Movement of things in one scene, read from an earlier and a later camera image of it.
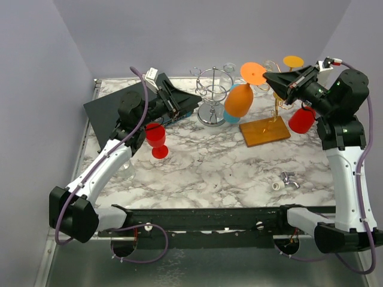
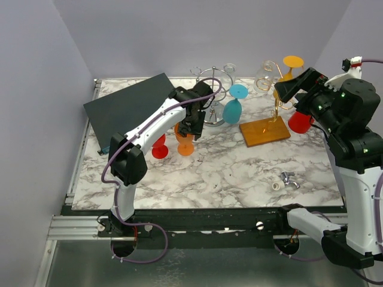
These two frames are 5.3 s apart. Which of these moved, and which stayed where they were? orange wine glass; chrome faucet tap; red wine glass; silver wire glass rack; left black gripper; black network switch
Moved: left black gripper; orange wine glass
Stayed: chrome faucet tap; red wine glass; silver wire glass rack; black network switch
